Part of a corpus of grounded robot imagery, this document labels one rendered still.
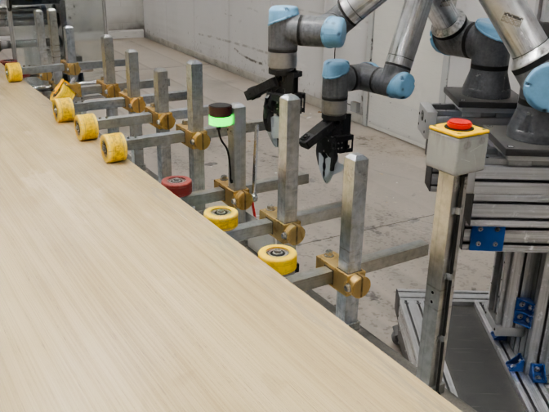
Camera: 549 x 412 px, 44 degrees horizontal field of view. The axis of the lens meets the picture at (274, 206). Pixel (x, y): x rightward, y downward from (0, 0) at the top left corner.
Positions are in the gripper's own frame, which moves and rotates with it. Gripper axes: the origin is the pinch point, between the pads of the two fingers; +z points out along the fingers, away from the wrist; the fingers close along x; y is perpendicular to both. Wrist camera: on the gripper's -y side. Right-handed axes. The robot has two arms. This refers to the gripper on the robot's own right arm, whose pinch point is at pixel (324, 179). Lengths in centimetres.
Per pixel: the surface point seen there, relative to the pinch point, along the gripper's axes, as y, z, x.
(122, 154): -55, -10, 21
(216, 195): -37.4, -2.2, -1.5
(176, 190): -50, -7, -4
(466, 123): -33, -41, -82
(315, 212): -22.0, -3.1, -26.5
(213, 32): 264, 44, 594
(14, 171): -83, -7, 29
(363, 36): 249, 10, 294
